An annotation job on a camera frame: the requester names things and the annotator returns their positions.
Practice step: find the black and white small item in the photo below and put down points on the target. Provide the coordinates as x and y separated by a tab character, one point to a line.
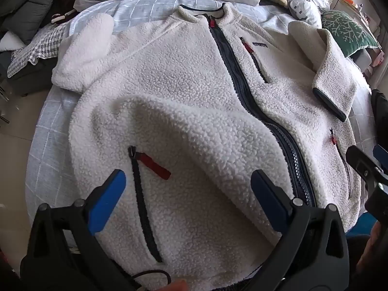
60	16

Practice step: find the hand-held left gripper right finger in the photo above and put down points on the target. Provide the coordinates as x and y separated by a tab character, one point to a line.
268	200

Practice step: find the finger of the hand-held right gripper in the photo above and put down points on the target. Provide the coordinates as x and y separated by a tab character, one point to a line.
363	166
382	156

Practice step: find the person's left hand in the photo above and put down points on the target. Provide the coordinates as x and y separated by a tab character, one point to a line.
174	286

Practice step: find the dark grey puffy jacket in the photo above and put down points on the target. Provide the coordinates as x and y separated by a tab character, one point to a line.
24	6

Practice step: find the grey checked cloth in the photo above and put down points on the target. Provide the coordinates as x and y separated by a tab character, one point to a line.
39	47

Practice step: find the blue object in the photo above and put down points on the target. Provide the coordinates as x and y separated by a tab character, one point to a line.
360	224

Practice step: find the light blue grid bed sheet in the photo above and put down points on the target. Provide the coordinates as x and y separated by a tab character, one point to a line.
51	145

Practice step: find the grey sofa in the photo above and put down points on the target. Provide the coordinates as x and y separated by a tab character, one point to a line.
362	59

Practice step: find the green patterned pillow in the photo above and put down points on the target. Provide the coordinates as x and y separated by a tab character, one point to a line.
345	31

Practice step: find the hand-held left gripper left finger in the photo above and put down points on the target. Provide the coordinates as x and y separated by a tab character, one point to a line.
106	200

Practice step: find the cream fleece zip jacket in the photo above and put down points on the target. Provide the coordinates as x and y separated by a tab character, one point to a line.
188	91

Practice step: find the dark grey seat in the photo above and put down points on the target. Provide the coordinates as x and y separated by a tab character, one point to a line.
33	75

